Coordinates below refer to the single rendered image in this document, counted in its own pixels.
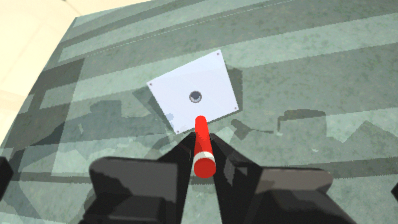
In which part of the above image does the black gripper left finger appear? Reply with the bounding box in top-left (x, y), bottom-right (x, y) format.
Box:
top-left (88, 132), bottom-right (196, 224)

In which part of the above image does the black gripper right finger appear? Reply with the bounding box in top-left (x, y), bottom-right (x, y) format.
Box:
top-left (209, 133), bottom-right (333, 224)

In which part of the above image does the white flat panel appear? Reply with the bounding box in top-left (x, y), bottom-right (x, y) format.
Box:
top-left (147, 50), bottom-right (239, 134)

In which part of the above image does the red peg with white band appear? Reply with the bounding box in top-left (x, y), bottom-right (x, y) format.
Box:
top-left (194, 116), bottom-right (216, 178)

